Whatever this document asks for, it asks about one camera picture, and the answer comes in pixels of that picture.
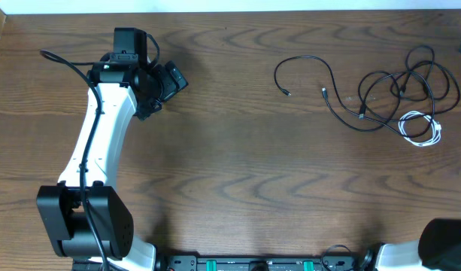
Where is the black USB cable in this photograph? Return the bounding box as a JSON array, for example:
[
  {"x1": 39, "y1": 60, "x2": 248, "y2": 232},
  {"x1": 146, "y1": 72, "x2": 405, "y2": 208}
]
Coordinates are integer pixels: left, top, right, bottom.
[{"x1": 356, "y1": 44, "x2": 461, "y2": 121}]

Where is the white cable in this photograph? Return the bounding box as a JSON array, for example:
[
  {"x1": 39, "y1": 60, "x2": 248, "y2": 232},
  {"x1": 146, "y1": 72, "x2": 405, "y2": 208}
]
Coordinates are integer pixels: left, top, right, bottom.
[{"x1": 398, "y1": 111, "x2": 442, "y2": 148}]

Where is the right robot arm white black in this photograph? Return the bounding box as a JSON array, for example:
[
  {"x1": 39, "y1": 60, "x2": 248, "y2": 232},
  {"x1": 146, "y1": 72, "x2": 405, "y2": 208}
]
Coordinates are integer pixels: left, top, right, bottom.
[{"x1": 373, "y1": 218, "x2": 461, "y2": 271}]

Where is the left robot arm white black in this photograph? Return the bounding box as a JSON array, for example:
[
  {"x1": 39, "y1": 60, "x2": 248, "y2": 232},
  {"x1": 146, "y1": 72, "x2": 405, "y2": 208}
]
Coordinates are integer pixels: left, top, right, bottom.
[{"x1": 36, "y1": 28, "x2": 188, "y2": 270}]

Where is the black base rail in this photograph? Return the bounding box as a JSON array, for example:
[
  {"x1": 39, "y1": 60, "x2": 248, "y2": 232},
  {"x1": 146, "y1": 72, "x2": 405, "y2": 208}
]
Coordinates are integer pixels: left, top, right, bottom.
[{"x1": 153, "y1": 254, "x2": 375, "y2": 271}]

